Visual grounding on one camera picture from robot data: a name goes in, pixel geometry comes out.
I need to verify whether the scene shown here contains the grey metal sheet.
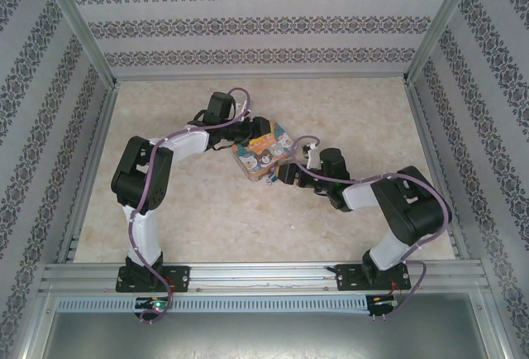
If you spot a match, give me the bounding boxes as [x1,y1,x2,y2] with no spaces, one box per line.
[27,291,510,359]

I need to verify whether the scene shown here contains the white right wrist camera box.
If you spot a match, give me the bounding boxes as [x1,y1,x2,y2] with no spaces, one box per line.
[301,136,322,158]

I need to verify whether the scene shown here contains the orange LOVE print tin box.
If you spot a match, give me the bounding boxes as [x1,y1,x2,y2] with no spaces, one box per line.
[231,120,296,183]

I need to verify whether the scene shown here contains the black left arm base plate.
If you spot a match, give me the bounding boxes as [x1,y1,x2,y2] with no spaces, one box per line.
[115,264,192,294]

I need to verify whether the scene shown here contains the aluminium table side rail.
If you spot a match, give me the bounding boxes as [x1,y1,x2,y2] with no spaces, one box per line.
[403,78,471,260]
[56,80,121,264]

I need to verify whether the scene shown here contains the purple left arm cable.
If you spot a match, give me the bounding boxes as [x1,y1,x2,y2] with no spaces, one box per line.
[126,86,254,325]

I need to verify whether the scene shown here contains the aluminium mounting rail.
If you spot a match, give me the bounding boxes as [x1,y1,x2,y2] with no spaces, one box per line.
[40,260,489,295]

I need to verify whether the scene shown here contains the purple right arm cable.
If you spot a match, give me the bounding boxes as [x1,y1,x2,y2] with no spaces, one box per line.
[291,135,454,319]

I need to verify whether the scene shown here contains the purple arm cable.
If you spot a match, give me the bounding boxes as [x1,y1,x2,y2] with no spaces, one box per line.
[291,135,454,319]
[126,86,254,325]

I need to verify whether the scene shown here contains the circuit board with green light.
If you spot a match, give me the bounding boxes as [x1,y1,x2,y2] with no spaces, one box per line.
[135,298,169,311]

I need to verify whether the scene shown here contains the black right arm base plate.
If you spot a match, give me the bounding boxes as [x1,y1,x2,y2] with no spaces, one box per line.
[326,263,412,293]

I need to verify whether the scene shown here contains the slotted grey cable duct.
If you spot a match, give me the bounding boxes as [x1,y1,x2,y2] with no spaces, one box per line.
[55,294,369,315]

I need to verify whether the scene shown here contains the aluminium frame post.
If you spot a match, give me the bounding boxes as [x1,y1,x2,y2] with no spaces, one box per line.
[404,0,484,85]
[31,0,120,88]

